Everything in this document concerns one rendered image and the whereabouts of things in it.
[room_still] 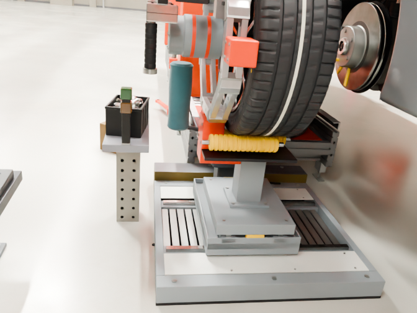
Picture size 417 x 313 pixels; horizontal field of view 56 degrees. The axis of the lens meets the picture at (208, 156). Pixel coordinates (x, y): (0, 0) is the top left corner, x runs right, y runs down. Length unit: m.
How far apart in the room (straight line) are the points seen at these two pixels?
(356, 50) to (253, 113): 0.52
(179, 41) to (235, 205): 0.65
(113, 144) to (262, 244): 0.67
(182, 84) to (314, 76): 0.54
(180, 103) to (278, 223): 0.58
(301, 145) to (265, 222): 0.87
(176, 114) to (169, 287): 0.64
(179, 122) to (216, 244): 0.49
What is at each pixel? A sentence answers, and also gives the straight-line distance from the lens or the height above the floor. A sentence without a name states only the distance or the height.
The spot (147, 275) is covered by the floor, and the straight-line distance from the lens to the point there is 1.55.
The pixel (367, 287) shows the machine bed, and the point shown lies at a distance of 1.61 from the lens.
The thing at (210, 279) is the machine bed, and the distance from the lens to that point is 1.42.
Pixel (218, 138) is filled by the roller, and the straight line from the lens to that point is 1.35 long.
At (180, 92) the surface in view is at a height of 0.64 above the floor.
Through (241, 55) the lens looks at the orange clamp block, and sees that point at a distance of 1.07.
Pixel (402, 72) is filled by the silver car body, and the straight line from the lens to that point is 1.18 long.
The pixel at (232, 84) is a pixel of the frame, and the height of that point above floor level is 0.75.
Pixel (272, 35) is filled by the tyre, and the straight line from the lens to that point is 1.11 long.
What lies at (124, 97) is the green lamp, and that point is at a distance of 1.42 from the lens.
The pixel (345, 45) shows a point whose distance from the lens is 1.59.
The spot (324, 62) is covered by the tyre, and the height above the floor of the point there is 0.84.
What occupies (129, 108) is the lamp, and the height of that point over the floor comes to 0.59.
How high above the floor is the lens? 0.98
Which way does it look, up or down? 22 degrees down
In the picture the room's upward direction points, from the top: 5 degrees clockwise
